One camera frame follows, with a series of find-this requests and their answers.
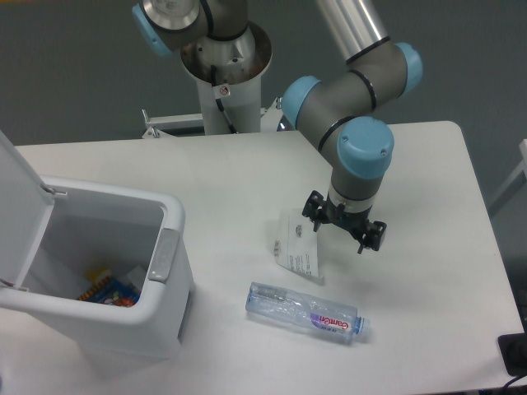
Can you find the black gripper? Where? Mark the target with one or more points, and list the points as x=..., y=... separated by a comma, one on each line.
x=335, y=211

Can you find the white paper envelope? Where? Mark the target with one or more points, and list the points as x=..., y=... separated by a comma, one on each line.
x=295, y=245

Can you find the clear plastic water bottle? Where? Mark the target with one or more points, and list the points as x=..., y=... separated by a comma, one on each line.
x=337, y=321

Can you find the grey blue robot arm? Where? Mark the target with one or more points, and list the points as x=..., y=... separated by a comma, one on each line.
x=335, y=118

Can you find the white trash can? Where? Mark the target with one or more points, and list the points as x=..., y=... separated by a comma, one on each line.
x=104, y=265

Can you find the white trash can lid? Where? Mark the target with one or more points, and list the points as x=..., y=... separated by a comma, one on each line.
x=26, y=208

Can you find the black device at edge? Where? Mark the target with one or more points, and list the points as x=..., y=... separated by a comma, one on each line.
x=513, y=353

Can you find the colourful snack wrapper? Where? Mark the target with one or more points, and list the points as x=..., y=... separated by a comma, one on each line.
x=110, y=292

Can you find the yellow wrapper in bin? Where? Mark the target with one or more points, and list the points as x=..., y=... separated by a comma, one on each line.
x=98, y=274

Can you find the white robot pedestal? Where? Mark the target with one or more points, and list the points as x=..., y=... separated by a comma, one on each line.
x=228, y=78

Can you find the white frame leg right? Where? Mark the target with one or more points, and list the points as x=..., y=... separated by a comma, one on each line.
x=512, y=184

